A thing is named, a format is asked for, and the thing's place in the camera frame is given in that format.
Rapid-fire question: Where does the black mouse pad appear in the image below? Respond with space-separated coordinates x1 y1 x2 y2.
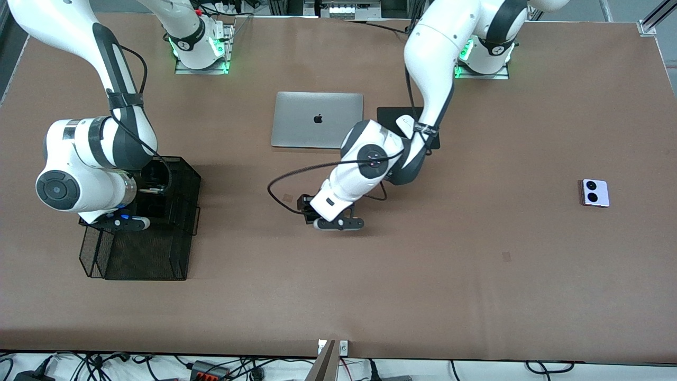
377 106 441 150

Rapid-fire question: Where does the lilac flip phone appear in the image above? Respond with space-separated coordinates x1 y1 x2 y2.
580 179 610 208

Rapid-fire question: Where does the silver closed laptop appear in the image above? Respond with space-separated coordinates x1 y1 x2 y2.
271 92 364 150

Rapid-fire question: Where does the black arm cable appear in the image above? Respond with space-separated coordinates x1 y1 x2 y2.
267 21 440 215
108 45 172 196

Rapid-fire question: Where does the grey camera stand post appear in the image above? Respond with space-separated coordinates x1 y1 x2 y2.
306 340 337 381

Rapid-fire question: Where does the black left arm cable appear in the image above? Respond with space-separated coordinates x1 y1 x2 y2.
267 21 440 215

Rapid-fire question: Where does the black mesh two-tier tray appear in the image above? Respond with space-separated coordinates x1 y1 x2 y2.
78 156 202 282

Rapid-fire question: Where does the silver table clamp plate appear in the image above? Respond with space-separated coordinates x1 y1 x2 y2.
317 339 349 356

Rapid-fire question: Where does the black red power strip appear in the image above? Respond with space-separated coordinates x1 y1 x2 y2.
189 360 231 381

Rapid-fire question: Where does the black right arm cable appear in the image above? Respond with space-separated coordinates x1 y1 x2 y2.
108 45 172 196

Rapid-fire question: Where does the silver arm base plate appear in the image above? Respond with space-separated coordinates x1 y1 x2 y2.
454 50 511 80
175 22 234 75

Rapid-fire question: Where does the white socket strip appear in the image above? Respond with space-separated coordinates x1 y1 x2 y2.
327 4 371 16

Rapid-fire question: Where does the black braided table cable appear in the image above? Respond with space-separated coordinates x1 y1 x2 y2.
344 19 410 33

